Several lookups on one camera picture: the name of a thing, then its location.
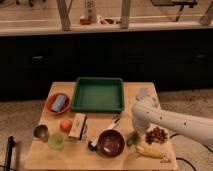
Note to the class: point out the black stand at left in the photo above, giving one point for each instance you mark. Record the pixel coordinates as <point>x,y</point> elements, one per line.
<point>8,156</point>

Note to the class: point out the yellow corn cob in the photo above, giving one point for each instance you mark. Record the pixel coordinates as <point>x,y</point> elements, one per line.
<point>149,152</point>

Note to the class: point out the green plastic tray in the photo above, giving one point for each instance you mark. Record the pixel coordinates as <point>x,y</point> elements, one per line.
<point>98,95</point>

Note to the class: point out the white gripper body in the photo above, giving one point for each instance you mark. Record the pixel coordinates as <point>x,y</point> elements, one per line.
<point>140,127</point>

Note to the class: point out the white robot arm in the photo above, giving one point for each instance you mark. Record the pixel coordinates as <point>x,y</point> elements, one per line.
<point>147,110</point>

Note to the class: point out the grey cylindrical can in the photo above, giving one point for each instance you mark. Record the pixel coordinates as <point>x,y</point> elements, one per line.
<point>58,103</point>

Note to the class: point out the dark red bowl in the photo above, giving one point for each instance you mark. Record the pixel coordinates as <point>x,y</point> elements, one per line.
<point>110,143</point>

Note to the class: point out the bunch of red grapes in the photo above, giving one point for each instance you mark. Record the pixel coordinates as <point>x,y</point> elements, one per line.
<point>157,135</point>

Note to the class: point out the green plastic cup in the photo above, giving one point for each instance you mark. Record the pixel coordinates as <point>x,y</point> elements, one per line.
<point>56,141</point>

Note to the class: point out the red white background bottle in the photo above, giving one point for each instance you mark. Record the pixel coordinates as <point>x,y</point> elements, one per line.
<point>89,16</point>

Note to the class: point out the orange bowl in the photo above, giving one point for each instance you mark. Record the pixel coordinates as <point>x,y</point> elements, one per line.
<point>51,99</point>

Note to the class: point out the grey folded cloth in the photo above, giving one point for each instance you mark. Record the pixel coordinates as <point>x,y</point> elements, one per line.
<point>142,93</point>

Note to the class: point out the orange fruit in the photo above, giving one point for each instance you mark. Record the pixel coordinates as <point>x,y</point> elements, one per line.
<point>65,125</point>

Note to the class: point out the wooden block brush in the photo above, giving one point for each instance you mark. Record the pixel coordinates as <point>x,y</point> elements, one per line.
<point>77,126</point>

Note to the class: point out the green pepper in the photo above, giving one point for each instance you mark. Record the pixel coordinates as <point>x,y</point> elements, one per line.
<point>131,140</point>

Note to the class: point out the metal cup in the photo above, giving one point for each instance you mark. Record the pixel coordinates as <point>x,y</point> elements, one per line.
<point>41,132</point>

